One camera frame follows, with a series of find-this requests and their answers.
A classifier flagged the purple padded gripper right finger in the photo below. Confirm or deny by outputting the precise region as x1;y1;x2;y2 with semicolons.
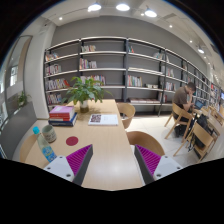
134;145;182;184

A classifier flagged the wooden chair under man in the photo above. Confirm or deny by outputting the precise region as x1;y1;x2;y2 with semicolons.
166;103;193;139

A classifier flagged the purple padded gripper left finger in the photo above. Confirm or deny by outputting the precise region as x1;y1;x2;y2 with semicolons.
44;144;93;186

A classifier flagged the potted green plant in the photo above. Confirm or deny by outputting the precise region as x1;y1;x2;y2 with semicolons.
61;76;105;113

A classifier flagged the wooden chair near left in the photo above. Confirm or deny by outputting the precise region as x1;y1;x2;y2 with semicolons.
20;134;36;163

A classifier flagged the seated man brown shirt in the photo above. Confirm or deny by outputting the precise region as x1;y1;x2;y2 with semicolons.
172;82;196;137

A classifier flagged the stack of red books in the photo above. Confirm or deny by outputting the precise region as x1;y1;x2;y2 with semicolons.
48;106;77;126

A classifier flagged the wooden chair far right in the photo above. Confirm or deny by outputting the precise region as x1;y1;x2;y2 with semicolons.
117;103;135;129

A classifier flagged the wooden chair near right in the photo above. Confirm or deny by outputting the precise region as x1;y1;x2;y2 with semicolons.
127;131;165;156

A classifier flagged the open white magazine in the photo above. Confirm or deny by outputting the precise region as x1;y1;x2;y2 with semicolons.
88;114;118;126

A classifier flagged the clear water bottle blue cap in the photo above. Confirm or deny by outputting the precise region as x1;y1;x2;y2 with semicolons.
33;126;56;162

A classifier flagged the small plant by window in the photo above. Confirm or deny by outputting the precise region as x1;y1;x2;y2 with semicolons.
17;91;30;107

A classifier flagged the wooden chair with bag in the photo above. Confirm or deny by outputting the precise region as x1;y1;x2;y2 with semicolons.
174;123;215;161

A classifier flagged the dark red round coaster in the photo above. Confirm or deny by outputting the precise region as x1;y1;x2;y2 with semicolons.
66;136;78;146

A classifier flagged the grey-green ceramic mug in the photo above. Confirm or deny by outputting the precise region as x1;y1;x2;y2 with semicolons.
42;125;57;143

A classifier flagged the large grey bookshelf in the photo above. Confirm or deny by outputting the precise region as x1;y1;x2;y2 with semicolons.
44;36;220;115

